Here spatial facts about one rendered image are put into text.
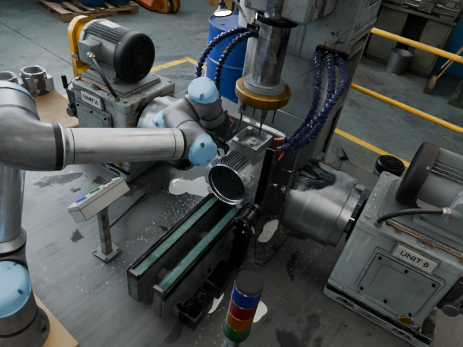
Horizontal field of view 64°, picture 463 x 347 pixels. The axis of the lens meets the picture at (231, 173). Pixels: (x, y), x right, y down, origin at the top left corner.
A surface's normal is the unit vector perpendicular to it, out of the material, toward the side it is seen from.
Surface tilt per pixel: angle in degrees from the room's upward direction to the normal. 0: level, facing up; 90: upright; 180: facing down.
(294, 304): 0
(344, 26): 90
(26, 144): 54
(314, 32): 90
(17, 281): 6
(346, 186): 13
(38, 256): 0
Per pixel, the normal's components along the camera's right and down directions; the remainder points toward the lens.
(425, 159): -0.20, -0.35
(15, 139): 0.22, -0.02
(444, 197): -0.50, 0.35
